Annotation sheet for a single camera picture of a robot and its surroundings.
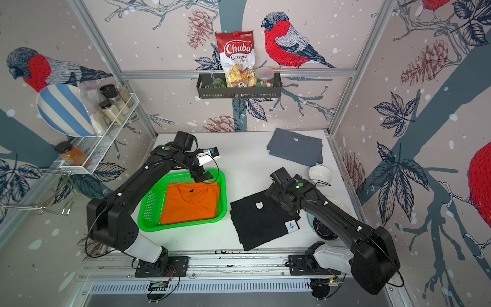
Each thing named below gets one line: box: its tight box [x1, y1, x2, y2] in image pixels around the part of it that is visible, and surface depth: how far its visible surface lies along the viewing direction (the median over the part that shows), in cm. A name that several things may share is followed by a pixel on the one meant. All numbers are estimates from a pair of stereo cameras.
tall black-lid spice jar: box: [99, 83, 130, 116], surface depth 81 cm
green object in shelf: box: [209, 78, 227, 89], surface depth 92 cm
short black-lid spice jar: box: [98, 99, 126, 126], surface depth 78 cm
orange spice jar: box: [54, 141, 92, 169], surface depth 64 cm
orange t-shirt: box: [160, 182, 221, 226], surface depth 91 cm
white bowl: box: [308, 165, 333, 187], surface depth 100 cm
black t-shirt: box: [229, 189, 301, 252], surface depth 87 cm
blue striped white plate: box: [35, 83, 96, 137], surface depth 68 cm
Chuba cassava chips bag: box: [214, 30, 258, 88], surface depth 84 cm
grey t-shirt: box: [266, 127, 324, 167], surface depth 116 cm
